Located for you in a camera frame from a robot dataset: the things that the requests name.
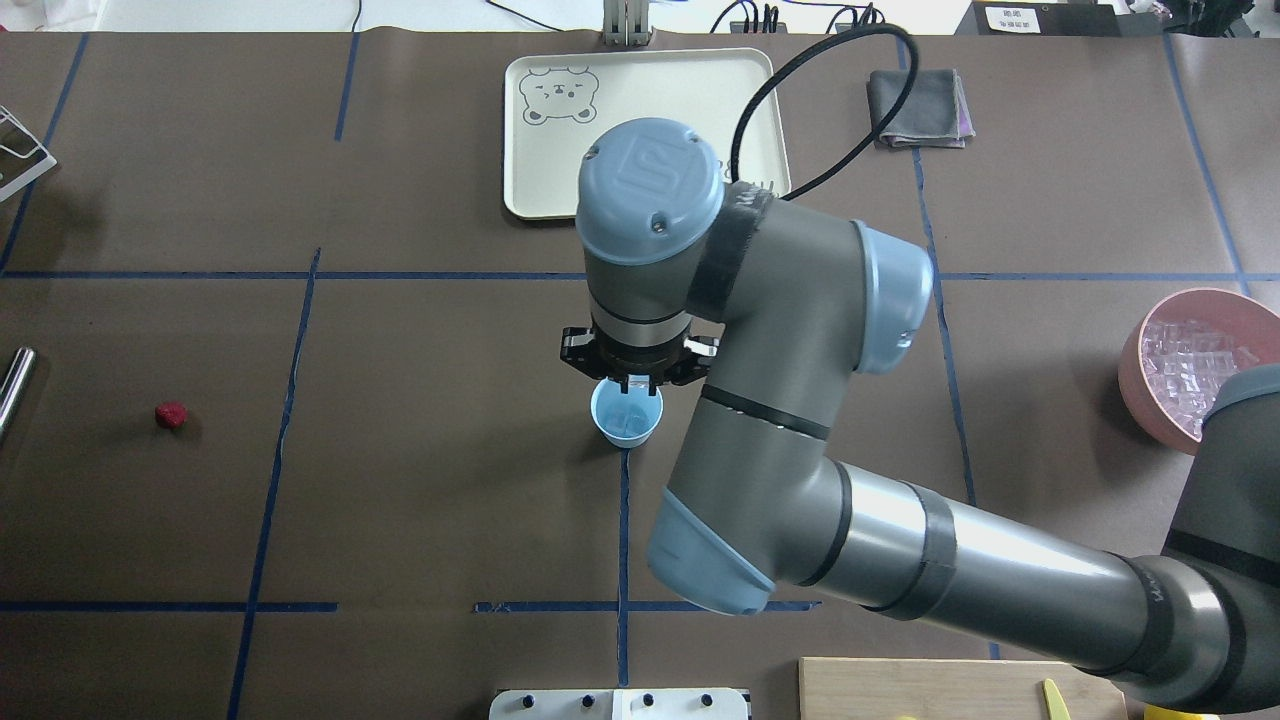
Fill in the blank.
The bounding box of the yellow lemon near board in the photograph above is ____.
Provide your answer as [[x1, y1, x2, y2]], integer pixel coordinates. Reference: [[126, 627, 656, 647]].
[[1142, 705, 1222, 720]]

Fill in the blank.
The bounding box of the pile of clear ice cubes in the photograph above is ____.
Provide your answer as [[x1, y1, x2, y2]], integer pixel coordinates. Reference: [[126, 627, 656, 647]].
[[1139, 319, 1262, 439]]

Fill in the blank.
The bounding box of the pink bowl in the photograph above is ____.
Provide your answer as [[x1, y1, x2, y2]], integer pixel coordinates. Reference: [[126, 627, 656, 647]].
[[1117, 287, 1279, 456]]

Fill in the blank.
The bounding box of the light blue plastic cup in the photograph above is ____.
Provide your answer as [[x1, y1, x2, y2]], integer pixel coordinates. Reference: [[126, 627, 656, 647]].
[[589, 375, 664, 448]]

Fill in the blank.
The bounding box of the red strawberry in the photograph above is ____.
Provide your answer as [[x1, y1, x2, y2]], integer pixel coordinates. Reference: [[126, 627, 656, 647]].
[[154, 401, 189, 430]]

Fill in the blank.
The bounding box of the white wire cup rack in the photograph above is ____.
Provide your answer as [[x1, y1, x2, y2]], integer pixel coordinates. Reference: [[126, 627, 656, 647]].
[[1, 105, 58, 202]]

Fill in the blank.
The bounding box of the grey folded cloth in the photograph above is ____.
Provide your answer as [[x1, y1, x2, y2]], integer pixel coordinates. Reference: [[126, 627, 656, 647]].
[[867, 68, 975, 149]]

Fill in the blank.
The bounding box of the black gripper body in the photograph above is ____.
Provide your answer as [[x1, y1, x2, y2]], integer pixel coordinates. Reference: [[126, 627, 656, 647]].
[[559, 325, 721, 386]]

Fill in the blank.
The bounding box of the yellow plastic knife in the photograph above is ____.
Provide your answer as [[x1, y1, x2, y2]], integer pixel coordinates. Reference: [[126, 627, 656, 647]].
[[1041, 678, 1071, 720]]

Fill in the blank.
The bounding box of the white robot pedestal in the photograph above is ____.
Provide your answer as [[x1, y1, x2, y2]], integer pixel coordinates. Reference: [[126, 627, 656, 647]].
[[488, 687, 753, 719]]

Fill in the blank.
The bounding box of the bamboo cutting board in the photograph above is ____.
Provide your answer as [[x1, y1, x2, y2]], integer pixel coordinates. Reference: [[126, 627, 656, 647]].
[[797, 657, 1128, 719]]

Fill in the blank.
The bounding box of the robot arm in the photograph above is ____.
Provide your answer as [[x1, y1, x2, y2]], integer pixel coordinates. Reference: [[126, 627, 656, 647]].
[[561, 118, 1279, 714]]

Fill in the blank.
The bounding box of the cream bear tray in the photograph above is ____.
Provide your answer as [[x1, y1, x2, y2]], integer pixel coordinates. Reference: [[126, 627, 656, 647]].
[[503, 47, 774, 220]]

